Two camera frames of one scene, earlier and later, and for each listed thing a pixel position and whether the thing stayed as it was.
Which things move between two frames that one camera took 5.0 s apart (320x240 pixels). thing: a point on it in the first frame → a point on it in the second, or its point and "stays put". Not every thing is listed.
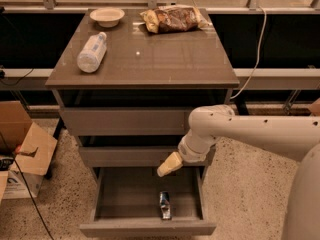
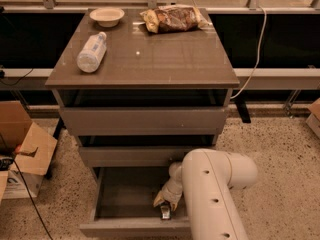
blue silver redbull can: x=165 y=204 stays put
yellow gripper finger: x=173 y=162 → x=159 y=199
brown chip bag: x=173 y=18 stays put
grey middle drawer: x=131 y=156 stays put
